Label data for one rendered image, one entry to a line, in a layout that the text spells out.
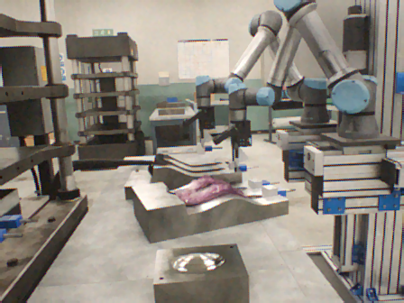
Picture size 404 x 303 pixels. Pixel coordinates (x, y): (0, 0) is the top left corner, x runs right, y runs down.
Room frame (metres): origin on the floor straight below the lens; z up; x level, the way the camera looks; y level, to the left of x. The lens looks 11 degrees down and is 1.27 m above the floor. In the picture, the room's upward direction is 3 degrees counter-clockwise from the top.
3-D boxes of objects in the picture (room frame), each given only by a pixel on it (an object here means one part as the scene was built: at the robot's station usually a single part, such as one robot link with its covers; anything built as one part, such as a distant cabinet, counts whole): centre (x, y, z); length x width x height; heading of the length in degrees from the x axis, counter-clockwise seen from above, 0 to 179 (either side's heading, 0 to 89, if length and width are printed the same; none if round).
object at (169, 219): (1.15, -0.02, 0.86); 0.50 x 0.26 x 0.11; 111
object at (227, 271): (0.70, 0.02, 0.84); 0.20 x 0.15 x 0.07; 94
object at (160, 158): (1.50, 0.08, 0.92); 0.35 x 0.16 x 0.09; 94
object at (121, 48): (5.91, 1.52, 1.03); 1.54 x 0.94 x 2.06; 4
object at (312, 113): (1.80, -0.61, 1.09); 0.15 x 0.15 x 0.10
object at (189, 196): (1.16, -0.02, 0.90); 0.26 x 0.18 x 0.08; 111
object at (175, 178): (1.51, 0.09, 0.87); 0.50 x 0.26 x 0.14; 94
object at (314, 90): (1.81, -0.61, 1.20); 0.13 x 0.12 x 0.14; 18
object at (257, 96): (1.42, -0.26, 1.20); 0.11 x 0.11 x 0.08; 55
